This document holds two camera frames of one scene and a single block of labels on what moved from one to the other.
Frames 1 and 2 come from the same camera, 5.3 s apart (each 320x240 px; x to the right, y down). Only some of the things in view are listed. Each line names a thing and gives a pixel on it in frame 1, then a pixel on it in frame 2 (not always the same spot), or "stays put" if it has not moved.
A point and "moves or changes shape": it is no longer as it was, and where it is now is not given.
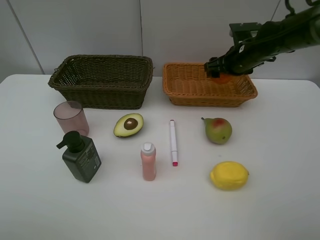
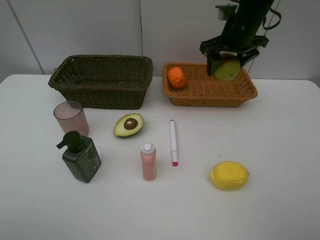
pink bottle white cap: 148,155 stays put
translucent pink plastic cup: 70,116 stays put
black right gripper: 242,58 → 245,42
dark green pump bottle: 81,155 stays put
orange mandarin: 224,79 → 177,78
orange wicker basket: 187,85 stays put
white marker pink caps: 173,143 stays put
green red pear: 218,130 moves or changes shape
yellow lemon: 229,176 stays put
